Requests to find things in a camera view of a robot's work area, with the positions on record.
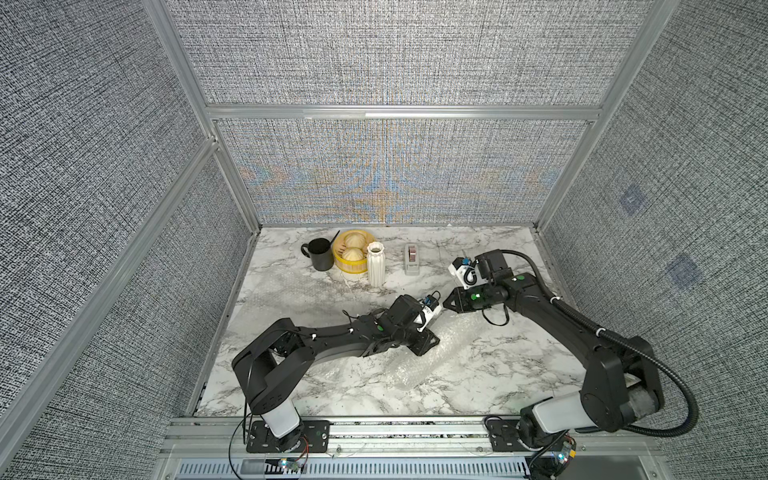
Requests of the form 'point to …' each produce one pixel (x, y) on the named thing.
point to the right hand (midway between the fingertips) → (446, 296)
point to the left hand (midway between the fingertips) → (437, 342)
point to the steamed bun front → (352, 254)
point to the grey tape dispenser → (412, 262)
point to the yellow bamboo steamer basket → (351, 267)
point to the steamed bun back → (355, 241)
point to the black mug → (321, 250)
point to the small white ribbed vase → (376, 265)
